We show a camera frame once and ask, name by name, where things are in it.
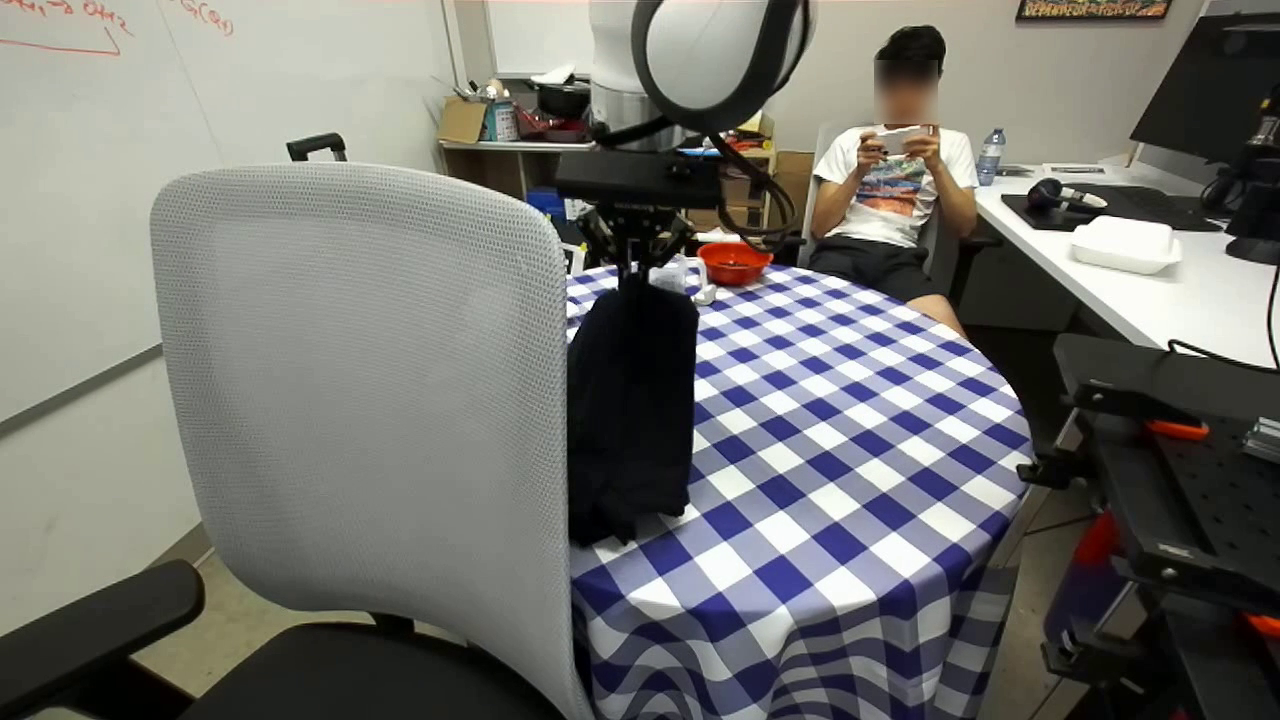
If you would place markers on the gray office chair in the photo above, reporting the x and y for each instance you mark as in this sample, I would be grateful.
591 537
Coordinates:
347 401

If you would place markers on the black desk mat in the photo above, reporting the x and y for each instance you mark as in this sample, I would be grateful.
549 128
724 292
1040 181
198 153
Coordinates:
1145 207

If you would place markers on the white desk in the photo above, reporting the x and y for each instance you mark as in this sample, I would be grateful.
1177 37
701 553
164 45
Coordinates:
1174 300

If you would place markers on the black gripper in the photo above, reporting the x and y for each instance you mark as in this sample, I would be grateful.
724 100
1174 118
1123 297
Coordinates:
643 230

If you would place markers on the black clothing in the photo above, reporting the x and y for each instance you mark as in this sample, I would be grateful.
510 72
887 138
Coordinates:
632 412

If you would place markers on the blue white checkered tablecloth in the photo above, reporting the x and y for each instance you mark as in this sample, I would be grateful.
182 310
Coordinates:
826 504

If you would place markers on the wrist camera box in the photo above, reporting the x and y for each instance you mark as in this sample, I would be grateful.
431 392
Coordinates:
643 178

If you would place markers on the small open cardboard box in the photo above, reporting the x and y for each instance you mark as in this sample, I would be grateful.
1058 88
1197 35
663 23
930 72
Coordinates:
463 124

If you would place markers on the black headphones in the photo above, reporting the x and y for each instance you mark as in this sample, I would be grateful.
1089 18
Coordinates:
1051 196

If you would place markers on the seated person in white shirt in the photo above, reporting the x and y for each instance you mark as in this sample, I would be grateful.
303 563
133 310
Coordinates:
887 207

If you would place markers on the white foam container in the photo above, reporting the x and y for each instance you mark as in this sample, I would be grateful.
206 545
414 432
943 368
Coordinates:
1124 245

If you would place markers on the wall whiteboard with writing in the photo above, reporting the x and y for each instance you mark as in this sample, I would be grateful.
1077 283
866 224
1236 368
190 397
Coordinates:
95 132

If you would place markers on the black desk device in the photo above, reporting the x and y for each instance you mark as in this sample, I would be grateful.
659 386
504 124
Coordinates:
1253 201

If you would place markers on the black robot cart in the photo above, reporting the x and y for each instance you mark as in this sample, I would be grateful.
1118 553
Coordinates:
1185 533

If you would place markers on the red bowl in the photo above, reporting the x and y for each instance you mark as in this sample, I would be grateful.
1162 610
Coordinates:
738 260

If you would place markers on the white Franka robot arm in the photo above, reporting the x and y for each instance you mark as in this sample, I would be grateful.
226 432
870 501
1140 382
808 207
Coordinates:
701 54

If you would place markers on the clear water bottle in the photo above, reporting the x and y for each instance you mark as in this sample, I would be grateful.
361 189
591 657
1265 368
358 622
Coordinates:
991 162

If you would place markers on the black computer monitor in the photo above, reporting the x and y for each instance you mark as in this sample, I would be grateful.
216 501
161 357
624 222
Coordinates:
1213 87

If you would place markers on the wooden storage shelf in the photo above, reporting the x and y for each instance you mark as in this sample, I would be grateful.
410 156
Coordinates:
504 166

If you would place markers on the framed wall picture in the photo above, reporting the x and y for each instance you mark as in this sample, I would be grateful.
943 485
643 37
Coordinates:
1093 10

